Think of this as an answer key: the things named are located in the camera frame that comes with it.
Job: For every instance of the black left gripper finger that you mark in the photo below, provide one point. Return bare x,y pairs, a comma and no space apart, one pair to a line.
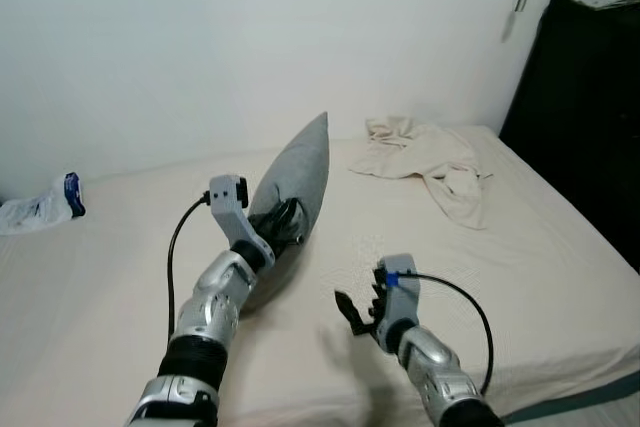
274,214
299,221

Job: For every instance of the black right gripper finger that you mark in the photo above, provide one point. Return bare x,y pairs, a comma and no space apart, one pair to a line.
347,312
379,277

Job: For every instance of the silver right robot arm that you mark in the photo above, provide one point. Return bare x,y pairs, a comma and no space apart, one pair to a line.
440,377

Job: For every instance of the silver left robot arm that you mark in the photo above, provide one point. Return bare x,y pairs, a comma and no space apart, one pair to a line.
215,297

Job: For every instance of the beige crumpled cloth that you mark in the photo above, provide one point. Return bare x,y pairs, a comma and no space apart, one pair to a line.
440,162

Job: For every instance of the pale bed mattress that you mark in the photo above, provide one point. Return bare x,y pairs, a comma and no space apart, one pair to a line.
120,277

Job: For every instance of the clear plastic bag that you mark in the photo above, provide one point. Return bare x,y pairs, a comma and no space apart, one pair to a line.
35,209

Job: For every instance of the black suitcase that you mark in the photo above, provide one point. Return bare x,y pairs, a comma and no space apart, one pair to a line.
585,117

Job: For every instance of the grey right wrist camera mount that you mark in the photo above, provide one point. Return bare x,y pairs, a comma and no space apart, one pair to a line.
402,292

